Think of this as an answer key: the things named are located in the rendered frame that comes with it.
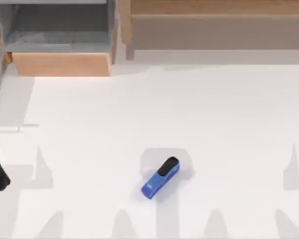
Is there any blue and black stapler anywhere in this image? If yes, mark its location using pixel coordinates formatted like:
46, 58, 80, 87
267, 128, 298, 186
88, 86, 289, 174
140, 156, 180, 200

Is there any open drawer with grey inside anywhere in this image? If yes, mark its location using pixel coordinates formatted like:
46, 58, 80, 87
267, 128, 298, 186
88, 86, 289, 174
0, 0, 117, 53

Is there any wooden cupboard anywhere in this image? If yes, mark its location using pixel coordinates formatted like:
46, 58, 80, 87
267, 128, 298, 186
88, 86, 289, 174
0, 0, 299, 64

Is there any pale wooden drawer front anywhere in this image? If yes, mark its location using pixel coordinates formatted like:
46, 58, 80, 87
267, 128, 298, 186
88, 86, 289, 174
11, 51, 113, 77

